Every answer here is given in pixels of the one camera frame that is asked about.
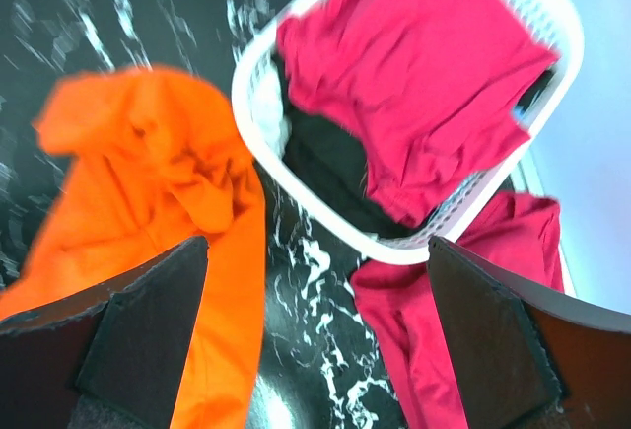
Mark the folded pink t shirt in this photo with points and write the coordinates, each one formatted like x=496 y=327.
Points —
x=517 y=231

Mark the pink t shirt in basket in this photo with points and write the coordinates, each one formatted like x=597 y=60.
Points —
x=427 y=86

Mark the white garment in basket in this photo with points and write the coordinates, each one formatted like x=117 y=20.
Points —
x=268 y=111

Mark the orange t shirt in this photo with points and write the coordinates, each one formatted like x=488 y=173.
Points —
x=157 y=159

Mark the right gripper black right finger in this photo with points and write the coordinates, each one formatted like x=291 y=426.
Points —
x=524 y=355

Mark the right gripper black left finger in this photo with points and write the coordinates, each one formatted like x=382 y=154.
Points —
x=109 y=356

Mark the black garment in basket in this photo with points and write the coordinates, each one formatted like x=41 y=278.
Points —
x=332 y=164

